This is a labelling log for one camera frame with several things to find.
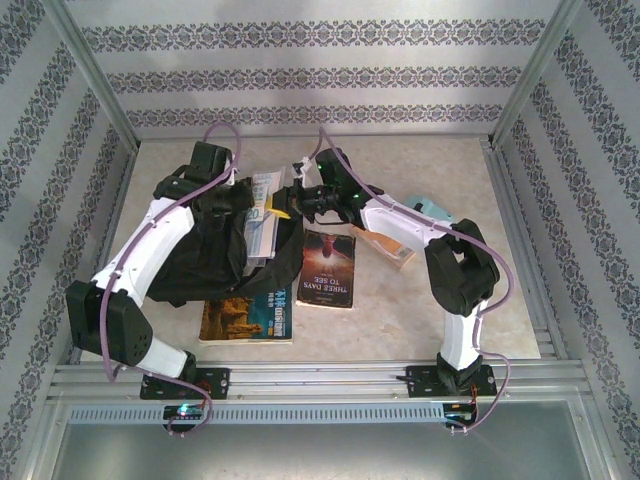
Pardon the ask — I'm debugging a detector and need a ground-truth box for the aluminium corner frame post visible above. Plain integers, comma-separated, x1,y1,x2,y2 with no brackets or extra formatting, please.
487,0,586,149
39,0,141,151

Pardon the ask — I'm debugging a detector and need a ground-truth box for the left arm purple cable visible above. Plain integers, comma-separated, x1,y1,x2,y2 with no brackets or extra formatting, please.
97,123,246,440

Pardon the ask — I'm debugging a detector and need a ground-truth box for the light blue calculator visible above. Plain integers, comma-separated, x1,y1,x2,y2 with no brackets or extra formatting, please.
402,194,455,225

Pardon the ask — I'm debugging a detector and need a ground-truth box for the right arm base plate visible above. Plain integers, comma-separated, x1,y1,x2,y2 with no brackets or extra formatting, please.
405,364,497,400

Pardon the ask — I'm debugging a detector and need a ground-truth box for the teal geography book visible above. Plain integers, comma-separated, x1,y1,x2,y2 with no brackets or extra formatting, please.
198,287,295,347

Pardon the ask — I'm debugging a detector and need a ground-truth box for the dark Three Days book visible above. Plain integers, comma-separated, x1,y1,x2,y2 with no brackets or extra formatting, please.
294,229,358,310

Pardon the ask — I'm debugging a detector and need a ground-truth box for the light blue booklet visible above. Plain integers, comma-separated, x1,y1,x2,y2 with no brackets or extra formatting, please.
243,167,290,262

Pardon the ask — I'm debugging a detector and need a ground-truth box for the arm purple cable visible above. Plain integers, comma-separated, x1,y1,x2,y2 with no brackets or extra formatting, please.
312,127,512,437
97,123,246,440

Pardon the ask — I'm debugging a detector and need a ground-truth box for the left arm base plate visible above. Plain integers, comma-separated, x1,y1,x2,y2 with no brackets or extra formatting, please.
139,367,231,401

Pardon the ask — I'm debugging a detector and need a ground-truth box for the grey metal sheet panel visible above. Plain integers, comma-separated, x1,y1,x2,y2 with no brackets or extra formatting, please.
49,422,609,480

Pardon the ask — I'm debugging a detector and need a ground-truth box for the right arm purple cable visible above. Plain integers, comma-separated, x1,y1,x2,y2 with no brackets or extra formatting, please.
312,127,512,437

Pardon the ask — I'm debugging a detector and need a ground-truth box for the grey slotted cable duct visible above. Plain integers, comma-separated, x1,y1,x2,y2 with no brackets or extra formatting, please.
67,402,447,425

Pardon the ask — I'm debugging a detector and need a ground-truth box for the aluminium side frame rail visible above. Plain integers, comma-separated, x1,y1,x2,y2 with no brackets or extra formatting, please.
67,142,140,366
479,138,571,360

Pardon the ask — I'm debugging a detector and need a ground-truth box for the wide aluminium mounting rail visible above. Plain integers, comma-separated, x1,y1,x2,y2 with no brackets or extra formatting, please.
47,360,589,402

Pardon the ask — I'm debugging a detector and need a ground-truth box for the black fabric backpack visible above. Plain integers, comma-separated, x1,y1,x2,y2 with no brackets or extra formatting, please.
148,172,307,307

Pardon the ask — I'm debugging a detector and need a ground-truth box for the orange book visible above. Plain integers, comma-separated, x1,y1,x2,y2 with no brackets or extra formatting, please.
348,224,418,272

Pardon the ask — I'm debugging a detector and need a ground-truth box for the thin aluminium wall rail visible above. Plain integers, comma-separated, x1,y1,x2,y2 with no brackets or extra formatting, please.
133,130,494,144

